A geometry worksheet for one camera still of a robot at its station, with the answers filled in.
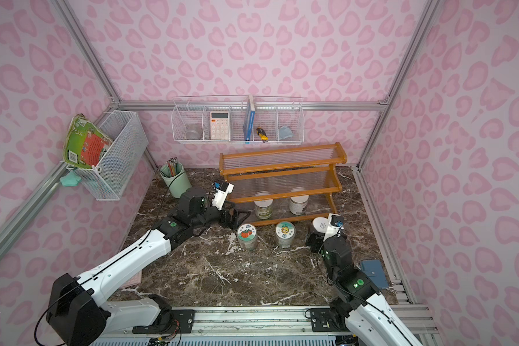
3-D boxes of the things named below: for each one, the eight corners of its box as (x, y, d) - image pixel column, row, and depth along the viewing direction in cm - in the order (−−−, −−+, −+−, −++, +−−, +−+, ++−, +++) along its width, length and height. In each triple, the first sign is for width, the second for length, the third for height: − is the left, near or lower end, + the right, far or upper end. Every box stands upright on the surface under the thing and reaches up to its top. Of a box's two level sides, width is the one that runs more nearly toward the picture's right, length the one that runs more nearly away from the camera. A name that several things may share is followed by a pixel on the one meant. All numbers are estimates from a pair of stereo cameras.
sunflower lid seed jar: (276, 248, 91) (276, 239, 85) (275, 230, 97) (275, 220, 91) (294, 248, 91) (295, 239, 85) (292, 230, 97) (294, 220, 90)
